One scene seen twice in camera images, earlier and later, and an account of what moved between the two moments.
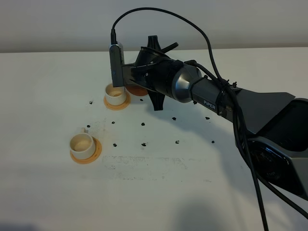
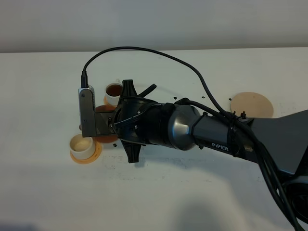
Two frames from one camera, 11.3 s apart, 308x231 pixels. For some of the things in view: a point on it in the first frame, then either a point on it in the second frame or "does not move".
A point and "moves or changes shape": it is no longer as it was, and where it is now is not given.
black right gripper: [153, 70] to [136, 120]
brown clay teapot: [136, 90] moves or changes shape
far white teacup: [115, 96] does not move
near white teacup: [82, 145] does not move
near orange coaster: [97, 154] does not move
